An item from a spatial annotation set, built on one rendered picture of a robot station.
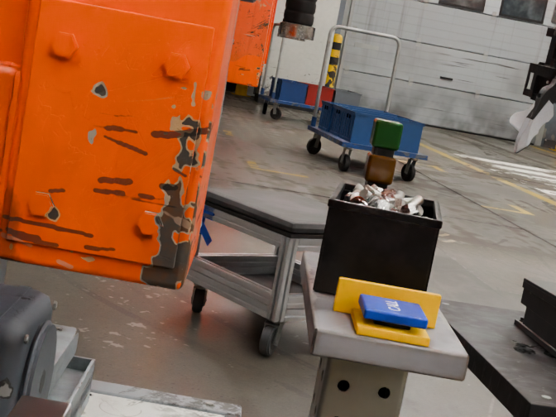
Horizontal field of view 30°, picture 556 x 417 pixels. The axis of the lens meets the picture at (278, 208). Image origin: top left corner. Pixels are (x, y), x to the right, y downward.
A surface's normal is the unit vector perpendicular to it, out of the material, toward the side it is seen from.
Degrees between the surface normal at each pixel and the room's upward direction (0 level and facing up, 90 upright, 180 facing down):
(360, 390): 90
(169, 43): 90
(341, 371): 90
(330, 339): 90
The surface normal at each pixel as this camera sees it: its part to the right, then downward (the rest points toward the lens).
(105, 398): 0.18, -0.97
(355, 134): 0.21, 0.19
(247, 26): 0.00, 0.15
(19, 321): 0.55, -0.83
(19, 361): 0.91, 0.22
